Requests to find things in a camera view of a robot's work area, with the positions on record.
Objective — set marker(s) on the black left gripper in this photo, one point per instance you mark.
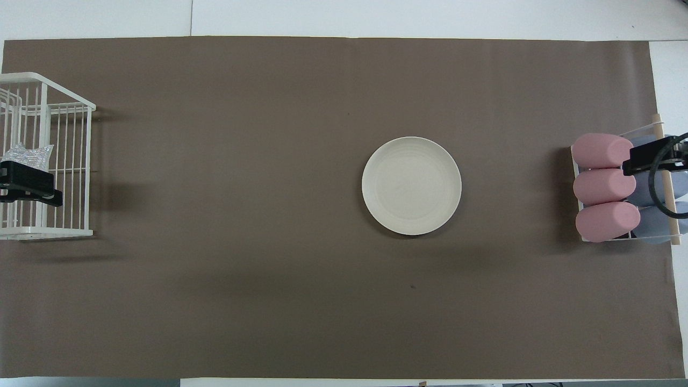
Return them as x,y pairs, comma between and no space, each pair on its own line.
24,177

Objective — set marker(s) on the pink plastic cup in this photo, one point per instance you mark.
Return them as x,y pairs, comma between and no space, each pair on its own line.
596,150
602,186
607,221

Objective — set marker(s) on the brown table mat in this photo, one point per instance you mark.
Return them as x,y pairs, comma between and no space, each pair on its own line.
242,295

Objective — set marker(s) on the cream round plate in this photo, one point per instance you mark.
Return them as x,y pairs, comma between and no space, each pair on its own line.
411,185

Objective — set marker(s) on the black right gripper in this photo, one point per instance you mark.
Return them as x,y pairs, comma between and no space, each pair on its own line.
662,153

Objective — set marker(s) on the clear plastic wrap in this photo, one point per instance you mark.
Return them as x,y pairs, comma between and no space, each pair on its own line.
29,155

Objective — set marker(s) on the blue plastic cup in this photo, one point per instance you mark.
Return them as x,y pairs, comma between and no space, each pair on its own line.
656,228
642,191
642,142

